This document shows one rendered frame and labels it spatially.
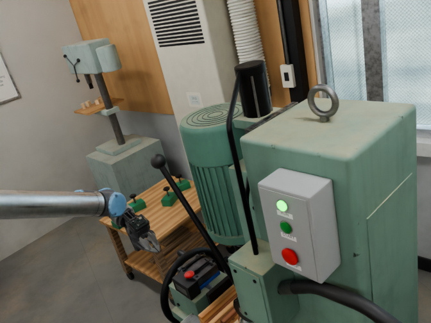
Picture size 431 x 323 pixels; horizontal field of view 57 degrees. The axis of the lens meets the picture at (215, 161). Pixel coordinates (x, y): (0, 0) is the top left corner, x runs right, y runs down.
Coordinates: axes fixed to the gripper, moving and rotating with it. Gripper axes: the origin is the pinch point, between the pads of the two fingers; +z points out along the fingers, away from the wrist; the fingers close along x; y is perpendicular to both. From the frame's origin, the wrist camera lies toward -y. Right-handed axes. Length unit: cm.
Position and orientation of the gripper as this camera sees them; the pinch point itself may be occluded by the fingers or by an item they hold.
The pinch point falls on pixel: (156, 251)
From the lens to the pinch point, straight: 153.9
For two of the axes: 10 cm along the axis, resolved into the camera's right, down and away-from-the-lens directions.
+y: 0.4, -7.7, -6.4
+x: 7.2, -4.2, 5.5
